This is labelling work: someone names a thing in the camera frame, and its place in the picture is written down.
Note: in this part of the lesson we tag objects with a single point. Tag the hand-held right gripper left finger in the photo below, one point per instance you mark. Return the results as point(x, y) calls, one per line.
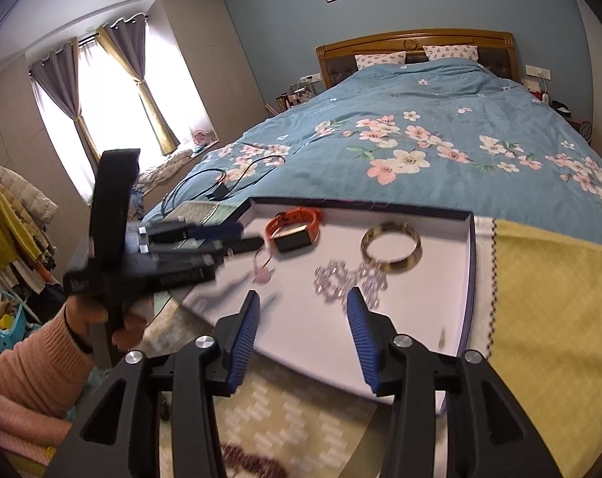
point(243, 341)

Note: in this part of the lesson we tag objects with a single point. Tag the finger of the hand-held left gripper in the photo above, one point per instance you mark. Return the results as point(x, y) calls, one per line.
point(241, 246)
point(216, 231)

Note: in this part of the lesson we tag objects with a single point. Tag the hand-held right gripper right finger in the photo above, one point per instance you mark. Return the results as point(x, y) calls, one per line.
point(363, 346)

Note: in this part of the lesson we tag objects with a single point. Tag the white tray with dark rim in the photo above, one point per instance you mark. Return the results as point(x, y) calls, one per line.
point(301, 318)

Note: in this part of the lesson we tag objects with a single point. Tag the person's left hand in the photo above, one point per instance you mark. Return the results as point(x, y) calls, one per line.
point(129, 331)

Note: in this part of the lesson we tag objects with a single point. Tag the orange smartwatch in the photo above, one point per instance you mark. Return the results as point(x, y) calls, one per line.
point(291, 244)

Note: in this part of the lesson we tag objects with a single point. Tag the white patterned cushion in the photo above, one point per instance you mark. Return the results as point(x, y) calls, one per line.
point(169, 164)

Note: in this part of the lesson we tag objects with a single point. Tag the beige down jacket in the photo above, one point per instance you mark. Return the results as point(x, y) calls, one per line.
point(29, 194)

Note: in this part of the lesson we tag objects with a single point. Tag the amber bangle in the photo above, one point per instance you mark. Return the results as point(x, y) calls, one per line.
point(414, 251)

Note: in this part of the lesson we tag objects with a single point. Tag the grey and yellow curtain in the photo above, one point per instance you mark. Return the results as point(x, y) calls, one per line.
point(131, 59)
point(57, 89)

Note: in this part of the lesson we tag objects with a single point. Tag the black wristband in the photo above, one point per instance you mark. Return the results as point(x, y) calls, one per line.
point(79, 341)

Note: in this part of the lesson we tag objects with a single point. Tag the cluster of cosmetic bottles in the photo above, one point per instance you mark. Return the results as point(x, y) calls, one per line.
point(293, 94)

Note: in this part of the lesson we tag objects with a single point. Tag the patchwork quilted blanket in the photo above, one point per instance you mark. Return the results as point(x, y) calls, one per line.
point(545, 308)

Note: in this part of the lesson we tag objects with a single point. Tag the white spotted pillow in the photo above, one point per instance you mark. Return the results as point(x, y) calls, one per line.
point(380, 59)
point(450, 52)

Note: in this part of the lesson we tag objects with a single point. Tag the blue floral duvet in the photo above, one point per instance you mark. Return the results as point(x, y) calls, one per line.
point(430, 109)

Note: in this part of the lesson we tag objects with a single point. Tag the wooden headboard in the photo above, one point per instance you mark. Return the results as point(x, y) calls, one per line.
point(415, 40)

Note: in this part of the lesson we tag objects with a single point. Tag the white wall socket panel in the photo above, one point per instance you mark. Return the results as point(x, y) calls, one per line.
point(536, 70)

